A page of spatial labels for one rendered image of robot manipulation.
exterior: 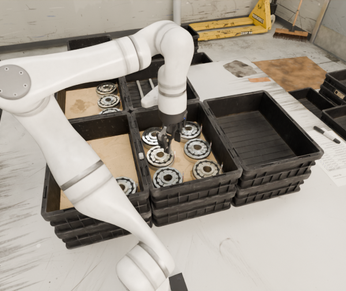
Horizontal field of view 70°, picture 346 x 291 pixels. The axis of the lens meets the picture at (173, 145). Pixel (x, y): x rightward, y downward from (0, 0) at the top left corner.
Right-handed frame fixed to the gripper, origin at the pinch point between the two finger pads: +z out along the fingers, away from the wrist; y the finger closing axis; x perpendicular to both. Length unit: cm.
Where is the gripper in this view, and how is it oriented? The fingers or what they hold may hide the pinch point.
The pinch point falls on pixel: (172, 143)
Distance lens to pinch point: 76.0
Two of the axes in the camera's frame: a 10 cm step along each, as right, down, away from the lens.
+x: -8.6, -3.6, 3.6
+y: 5.1, -6.1, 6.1
